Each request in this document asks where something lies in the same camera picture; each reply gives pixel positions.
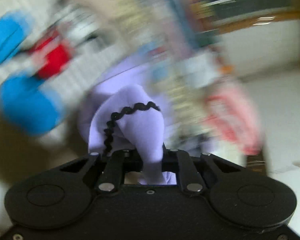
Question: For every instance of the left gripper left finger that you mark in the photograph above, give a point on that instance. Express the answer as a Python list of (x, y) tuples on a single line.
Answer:
[(107, 174)]

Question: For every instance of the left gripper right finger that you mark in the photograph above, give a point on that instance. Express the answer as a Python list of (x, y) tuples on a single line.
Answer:
[(190, 172)]

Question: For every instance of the purple sweatshirt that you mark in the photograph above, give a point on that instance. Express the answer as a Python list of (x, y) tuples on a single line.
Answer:
[(143, 119)]

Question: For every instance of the pink rolled quilt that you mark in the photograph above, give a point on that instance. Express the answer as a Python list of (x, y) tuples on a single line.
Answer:
[(234, 115)]

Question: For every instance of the Mickey Mouse brown blanket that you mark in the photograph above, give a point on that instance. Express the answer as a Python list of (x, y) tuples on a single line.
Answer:
[(146, 56)]

